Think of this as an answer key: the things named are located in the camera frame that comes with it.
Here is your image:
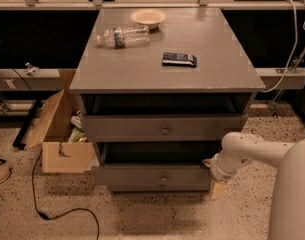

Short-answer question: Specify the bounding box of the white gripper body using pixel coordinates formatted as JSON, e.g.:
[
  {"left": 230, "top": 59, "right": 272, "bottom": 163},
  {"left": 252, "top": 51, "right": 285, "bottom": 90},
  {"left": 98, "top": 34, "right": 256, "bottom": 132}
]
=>
[{"left": 210, "top": 153, "right": 240, "bottom": 182}]

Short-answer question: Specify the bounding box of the grey drawer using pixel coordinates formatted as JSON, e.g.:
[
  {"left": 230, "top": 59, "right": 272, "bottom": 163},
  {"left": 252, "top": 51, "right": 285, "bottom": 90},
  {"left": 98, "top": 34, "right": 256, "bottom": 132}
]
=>
[
  {"left": 82, "top": 114, "right": 247, "bottom": 142},
  {"left": 107, "top": 184, "right": 209, "bottom": 192},
  {"left": 93, "top": 141, "right": 221, "bottom": 187}
]

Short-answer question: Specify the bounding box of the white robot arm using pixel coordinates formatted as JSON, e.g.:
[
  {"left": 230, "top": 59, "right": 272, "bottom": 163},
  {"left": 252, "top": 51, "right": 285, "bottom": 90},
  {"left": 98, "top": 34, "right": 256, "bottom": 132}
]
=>
[{"left": 203, "top": 132, "right": 305, "bottom": 240}]

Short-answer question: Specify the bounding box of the grey drawer cabinet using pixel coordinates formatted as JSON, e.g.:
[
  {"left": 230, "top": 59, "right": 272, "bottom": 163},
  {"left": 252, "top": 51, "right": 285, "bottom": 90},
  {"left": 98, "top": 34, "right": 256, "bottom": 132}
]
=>
[{"left": 69, "top": 7, "right": 266, "bottom": 194}]

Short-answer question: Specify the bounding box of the grey bottom drawer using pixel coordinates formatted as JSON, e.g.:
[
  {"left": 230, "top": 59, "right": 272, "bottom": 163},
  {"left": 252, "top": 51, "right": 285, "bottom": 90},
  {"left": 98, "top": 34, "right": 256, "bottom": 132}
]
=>
[{"left": 107, "top": 184, "right": 209, "bottom": 192}]

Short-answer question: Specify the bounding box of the grey top drawer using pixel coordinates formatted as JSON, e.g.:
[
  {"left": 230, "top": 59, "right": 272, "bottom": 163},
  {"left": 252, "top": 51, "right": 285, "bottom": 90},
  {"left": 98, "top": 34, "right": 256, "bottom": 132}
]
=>
[{"left": 82, "top": 114, "right": 247, "bottom": 142}]

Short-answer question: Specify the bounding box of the open cardboard box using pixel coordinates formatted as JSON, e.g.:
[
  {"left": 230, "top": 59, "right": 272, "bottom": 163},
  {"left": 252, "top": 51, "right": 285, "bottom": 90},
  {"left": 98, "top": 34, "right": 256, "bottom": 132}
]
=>
[{"left": 24, "top": 70, "right": 97, "bottom": 173}]

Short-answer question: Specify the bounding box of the dark blue snack packet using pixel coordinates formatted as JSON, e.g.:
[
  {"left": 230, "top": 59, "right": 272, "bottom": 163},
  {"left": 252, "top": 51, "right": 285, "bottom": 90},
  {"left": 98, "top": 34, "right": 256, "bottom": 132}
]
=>
[{"left": 162, "top": 52, "right": 197, "bottom": 68}]

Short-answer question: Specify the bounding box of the clear plastic water bottle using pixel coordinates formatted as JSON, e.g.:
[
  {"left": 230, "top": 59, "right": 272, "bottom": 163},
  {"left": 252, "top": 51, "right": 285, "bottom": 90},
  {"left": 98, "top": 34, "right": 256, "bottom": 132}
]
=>
[{"left": 96, "top": 25, "right": 150, "bottom": 49}]

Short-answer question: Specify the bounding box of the white bowl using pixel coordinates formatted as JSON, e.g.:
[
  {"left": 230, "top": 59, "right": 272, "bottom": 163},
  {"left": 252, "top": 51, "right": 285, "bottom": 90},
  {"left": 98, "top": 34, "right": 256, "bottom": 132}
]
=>
[{"left": 131, "top": 9, "right": 166, "bottom": 30}]

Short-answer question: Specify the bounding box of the small clear object on ledge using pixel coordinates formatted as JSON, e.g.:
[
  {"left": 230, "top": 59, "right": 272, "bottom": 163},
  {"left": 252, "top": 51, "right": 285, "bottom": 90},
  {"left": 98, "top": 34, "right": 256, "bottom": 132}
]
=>
[{"left": 25, "top": 62, "right": 40, "bottom": 77}]

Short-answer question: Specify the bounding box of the black floor cable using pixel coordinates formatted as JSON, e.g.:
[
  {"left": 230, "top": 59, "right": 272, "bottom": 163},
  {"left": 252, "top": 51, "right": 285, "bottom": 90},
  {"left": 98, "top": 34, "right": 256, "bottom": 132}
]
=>
[{"left": 31, "top": 149, "right": 101, "bottom": 240}]

